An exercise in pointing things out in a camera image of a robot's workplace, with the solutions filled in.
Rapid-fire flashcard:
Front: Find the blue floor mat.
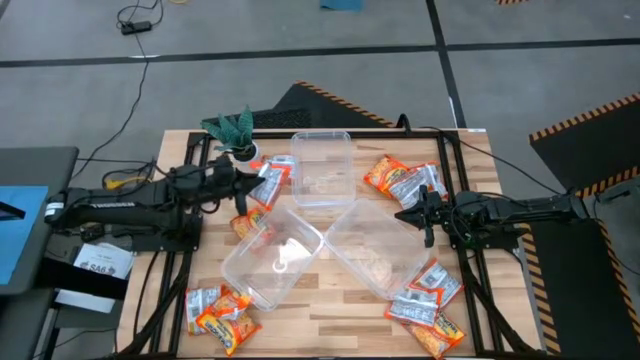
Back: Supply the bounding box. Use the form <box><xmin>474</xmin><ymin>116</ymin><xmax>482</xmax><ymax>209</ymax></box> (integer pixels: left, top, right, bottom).
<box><xmin>319</xmin><ymin>0</ymin><xmax>365</xmax><ymax>12</ymax></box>

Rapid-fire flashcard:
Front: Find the grey metal bracket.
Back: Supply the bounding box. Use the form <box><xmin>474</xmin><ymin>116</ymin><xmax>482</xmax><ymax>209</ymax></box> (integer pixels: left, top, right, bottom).
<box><xmin>595</xmin><ymin>177</ymin><xmax>640</xmax><ymax>204</ymax></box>

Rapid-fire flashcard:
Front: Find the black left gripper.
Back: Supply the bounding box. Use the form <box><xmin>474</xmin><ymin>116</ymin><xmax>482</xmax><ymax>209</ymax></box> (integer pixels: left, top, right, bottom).
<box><xmin>199</xmin><ymin>154</ymin><xmax>266</xmax><ymax>216</ymax></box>

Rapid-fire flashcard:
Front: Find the thin black cable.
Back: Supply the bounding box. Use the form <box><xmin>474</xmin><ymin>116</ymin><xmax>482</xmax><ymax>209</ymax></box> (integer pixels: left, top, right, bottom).
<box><xmin>397</xmin><ymin>113</ymin><xmax>564</xmax><ymax>197</ymax></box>

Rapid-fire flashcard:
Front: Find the green plant in white pot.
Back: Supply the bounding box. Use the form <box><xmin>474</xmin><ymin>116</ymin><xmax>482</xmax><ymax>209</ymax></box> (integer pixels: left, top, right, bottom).
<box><xmin>200</xmin><ymin>105</ymin><xmax>261</xmax><ymax>164</ymax></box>

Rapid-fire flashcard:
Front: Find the black aluminium table frame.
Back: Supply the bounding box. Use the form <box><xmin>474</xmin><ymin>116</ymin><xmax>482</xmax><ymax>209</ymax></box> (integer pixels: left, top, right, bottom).
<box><xmin>117</xmin><ymin>127</ymin><xmax>546</xmax><ymax>359</ymax></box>

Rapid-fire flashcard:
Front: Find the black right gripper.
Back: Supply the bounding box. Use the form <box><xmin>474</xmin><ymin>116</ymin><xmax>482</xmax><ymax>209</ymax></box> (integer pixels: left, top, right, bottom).
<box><xmin>394</xmin><ymin>184</ymin><xmax>454</xmax><ymax>249</ymax></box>

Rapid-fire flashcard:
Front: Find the grey side cabinet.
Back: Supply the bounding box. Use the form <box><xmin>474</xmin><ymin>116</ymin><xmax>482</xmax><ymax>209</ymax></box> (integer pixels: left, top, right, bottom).
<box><xmin>0</xmin><ymin>287</ymin><xmax>56</xmax><ymax>360</ymax></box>

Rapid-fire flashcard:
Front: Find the blue desk mat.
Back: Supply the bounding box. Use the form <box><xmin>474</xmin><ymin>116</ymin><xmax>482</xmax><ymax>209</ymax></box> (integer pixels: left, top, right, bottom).
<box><xmin>0</xmin><ymin>185</ymin><xmax>50</xmax><ymax>286</ymax></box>

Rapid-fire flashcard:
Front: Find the black floor cable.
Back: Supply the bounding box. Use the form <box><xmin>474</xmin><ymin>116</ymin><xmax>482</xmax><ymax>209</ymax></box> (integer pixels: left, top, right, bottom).
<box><xmin>71</xmin><ymin>32</ymin><xmax>150</xmax><ymax>180</ymax></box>

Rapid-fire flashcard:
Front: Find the blank white paper sheet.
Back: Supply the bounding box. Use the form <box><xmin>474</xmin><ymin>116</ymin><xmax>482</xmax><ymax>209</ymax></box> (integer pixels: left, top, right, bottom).
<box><xmin>54</xmin><ymin>288</ymin><xmax>117</xmax><ymax>315</ymax></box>

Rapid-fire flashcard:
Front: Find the grey desk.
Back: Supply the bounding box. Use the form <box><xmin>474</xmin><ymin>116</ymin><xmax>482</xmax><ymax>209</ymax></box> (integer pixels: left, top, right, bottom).
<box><xmin>0</xmin><ymin>146</ymin><xmax>80</xmax><ymax>296</ymax></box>

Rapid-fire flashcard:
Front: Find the black power adapter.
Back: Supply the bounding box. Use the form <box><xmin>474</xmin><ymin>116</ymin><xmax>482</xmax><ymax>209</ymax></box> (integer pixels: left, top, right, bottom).
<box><xmin>119</xmin><ymin>20</ymin><xmax>153</xmax><ymax>36</ymax></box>

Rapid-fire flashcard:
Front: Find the black flat device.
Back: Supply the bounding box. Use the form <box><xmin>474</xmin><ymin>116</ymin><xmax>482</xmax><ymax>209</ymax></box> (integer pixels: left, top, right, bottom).
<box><xmin>0</xmin><ymin>201</ymin><xmax>26</xmax><ymax>221</ymax></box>

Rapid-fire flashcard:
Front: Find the clear plastic bin with label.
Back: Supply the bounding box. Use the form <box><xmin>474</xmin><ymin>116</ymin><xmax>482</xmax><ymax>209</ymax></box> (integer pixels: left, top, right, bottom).
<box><xmin>220</xmin><ymin>205</ymin><xmax>325</xmax><ymax>312</ymax></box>

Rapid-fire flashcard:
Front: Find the white printed paper sheet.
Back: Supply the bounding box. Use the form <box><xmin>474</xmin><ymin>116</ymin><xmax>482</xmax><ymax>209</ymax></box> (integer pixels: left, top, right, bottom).
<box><xmin>73</xmin><ymin>243</ymin><xmax>136</xmax><ymax>280</ymax></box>

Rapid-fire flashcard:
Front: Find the yellow power plug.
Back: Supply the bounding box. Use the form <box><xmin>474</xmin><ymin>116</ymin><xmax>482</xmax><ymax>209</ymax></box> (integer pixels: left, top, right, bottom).
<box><xmin>103</xmin><ymin>175</ymin><xmax>151</xmax><ymax>191</ymax></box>

